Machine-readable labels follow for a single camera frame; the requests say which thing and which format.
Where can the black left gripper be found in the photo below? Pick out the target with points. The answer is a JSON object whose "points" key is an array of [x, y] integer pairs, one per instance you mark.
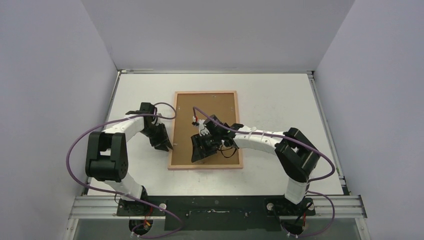
{"points": [[162, 142]]}

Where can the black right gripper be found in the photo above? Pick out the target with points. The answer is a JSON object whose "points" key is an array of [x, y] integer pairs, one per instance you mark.
{"points": [[203, 143]]}

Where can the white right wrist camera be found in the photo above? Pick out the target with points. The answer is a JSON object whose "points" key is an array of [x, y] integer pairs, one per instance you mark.
{"points": [[201, 125]]}

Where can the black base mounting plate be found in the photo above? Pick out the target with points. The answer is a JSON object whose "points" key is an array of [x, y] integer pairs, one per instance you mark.
{"points": [[221, 213]]}

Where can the pink wooden picture frame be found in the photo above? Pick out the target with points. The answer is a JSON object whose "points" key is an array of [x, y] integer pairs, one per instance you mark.
{"points": [[205, 167]]}

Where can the aluminium front rail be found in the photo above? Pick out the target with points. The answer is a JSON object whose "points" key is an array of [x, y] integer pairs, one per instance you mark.
{"points": [[106, 207]]}

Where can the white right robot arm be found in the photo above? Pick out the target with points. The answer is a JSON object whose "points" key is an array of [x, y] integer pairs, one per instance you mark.
{"points": [[293, 150]]}

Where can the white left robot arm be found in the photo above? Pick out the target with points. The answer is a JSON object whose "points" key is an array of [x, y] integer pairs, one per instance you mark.
{"points": [[107, 158]]}

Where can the brown cardboard backing board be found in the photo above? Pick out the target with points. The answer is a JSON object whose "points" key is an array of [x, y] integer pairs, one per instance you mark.
{"points": [[185, 126]]}

